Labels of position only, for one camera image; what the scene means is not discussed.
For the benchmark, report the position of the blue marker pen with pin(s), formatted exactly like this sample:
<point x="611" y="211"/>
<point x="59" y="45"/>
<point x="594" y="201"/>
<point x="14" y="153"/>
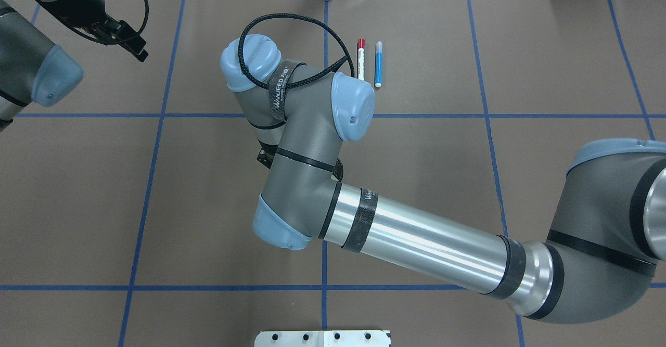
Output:
<point x="378" y="65"/>

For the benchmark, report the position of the red capped white marker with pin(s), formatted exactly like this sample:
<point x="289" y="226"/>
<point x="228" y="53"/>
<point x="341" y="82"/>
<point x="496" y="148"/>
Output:
<point x="361" y="59"/>

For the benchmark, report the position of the black mesh pen cup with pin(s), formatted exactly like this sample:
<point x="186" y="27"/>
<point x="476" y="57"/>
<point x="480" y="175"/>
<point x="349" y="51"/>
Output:
<point x="337" y="172"/>

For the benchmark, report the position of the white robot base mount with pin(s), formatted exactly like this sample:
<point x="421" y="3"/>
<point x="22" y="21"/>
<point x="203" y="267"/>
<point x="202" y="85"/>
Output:
<point x="324" y="338"/>

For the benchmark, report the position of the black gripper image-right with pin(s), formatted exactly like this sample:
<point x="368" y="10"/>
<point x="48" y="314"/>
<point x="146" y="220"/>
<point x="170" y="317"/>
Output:
<point x="78" y="4"/>

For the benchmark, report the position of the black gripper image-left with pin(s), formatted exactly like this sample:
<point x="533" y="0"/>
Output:
<point x="265" y="158"/>

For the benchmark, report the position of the black braided cable image-left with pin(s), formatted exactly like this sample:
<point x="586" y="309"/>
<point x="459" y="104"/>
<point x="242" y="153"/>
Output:
<point x="268" y="40"/>

